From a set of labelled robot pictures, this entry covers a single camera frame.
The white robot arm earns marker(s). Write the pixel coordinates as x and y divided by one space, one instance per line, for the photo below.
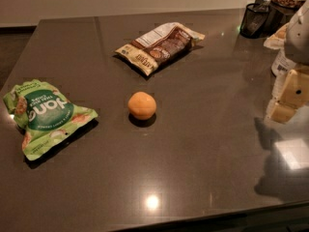
296 44

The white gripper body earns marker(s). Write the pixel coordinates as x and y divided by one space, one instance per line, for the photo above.
298 41

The orange fruit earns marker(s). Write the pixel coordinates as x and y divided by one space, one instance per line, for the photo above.
141 106

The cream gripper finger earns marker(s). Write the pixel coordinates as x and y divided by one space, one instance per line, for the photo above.
280 112

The cream snack bag at right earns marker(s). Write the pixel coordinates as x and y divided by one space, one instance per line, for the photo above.
277 40

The green chip bag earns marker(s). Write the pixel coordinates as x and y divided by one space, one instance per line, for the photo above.
46 115

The brown chip bag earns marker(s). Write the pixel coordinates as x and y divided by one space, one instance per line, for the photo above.
159 46

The white labelled container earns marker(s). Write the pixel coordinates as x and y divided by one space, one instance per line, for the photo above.
281 64

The black mesh pen cup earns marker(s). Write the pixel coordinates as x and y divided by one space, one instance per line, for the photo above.
253 21

